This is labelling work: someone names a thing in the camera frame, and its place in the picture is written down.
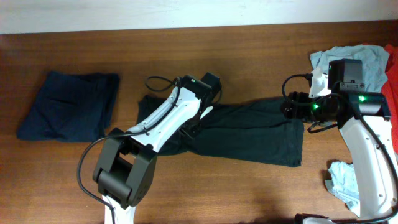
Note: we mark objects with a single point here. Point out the folded navy blue garment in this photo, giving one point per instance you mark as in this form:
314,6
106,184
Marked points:
71,108

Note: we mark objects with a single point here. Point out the black t-shirt white logo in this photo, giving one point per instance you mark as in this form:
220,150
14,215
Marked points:
255,131

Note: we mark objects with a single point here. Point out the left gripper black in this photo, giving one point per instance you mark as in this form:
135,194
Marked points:
195,131

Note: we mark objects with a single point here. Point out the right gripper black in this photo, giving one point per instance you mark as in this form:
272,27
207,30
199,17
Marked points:
296,101

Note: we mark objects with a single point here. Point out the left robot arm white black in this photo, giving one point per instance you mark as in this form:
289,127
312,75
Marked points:
125,169

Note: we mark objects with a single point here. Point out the light grey-blue t-shirt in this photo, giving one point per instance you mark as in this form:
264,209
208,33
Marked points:
357,65

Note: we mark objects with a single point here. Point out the red garment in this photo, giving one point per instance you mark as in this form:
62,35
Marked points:
380,72

